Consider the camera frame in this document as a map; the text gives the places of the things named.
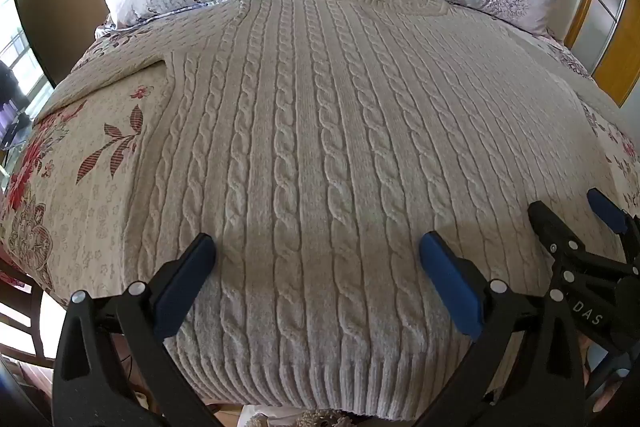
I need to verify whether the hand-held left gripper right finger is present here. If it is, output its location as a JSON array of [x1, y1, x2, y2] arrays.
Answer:
[[419, 231, 587, 427]]

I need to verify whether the bright window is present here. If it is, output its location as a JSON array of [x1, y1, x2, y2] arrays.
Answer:
[[0, 0, 56, 158]]

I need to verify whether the wooden headboard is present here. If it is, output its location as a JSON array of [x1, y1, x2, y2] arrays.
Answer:
[[565, 0, 640, 108]]

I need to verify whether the cream cable-knit sweater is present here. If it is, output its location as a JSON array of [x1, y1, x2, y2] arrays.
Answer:
[[37, 0, 626, 423]]

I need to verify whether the dark wooden chair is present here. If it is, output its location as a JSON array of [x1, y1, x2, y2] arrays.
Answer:
[[0, 257, 57, 370]]

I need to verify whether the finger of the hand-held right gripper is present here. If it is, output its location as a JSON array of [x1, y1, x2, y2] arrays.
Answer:
[[587, 188, 640, 258], [528, 201, 631, 293]]

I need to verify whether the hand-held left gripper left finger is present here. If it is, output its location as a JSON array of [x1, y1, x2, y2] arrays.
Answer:
[[52, 233, 221, 427]]

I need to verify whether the beige floral bedspread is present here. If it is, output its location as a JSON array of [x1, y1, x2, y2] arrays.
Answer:
[[0, 14, 640, 308]]

